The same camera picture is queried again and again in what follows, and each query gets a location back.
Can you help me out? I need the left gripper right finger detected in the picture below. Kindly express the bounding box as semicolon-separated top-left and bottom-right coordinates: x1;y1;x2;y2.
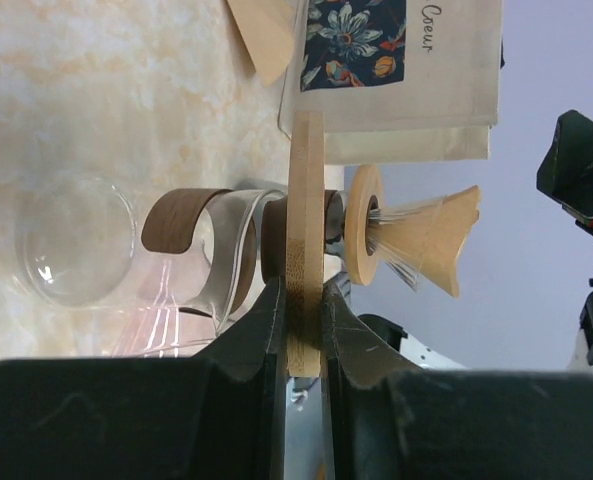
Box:
321;284;593;479

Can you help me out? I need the wooden dripper ring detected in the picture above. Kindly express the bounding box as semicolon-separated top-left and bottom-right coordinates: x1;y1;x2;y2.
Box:
260;110;342;377
343;164;385;286

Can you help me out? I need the cream canvas tote bag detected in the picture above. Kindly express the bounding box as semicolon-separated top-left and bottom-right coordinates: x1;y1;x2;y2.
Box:
278;0;503;165

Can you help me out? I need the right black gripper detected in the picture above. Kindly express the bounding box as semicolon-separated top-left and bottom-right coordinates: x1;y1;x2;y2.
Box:
536;110;593;228

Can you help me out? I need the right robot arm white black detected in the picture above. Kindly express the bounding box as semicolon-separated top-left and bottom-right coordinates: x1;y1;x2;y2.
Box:
345;110;593;372

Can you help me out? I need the dark glass carafe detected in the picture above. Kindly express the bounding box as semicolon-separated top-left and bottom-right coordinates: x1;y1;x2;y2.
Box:
140;179;347;336

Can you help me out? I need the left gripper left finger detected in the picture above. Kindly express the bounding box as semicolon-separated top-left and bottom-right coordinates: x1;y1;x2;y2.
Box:
0;278;287;479

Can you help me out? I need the brown paper filter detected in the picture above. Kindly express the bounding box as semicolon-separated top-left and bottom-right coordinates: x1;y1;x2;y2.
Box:
227;0;295;86
367;185;481;298

